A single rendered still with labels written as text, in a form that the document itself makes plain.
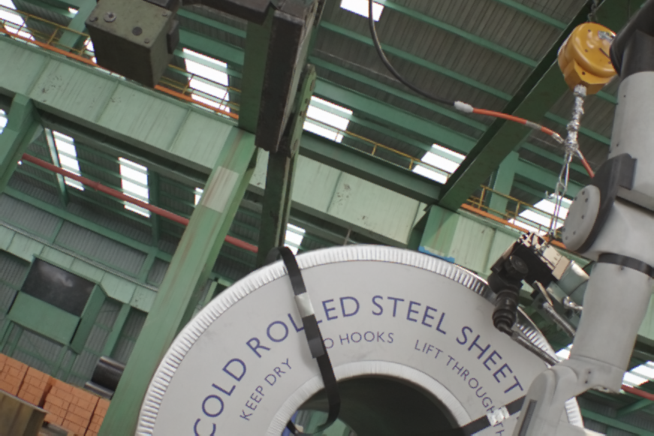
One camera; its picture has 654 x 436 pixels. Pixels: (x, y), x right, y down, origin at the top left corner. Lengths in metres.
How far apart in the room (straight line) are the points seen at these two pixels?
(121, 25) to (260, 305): 0.77
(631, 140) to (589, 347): 0.24
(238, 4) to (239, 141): 5.26
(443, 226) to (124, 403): 3.50
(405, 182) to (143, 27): 5.72
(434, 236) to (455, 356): 5.18
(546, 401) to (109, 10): 1.37
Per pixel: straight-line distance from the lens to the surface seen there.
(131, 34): 1.70
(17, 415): 7.63
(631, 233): 0.78
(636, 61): 0.90
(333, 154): 7.18
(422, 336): 1.84
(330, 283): 1.81
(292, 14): 1.76
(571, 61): 2.20
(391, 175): 7.21
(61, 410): 12.38
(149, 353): 6.43
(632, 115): 0.84
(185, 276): 6.55
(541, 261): 1.85
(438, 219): 7.07
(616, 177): 0.79
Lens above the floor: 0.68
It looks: 22 degrees up
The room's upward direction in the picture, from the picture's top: 21 degrees clockwise
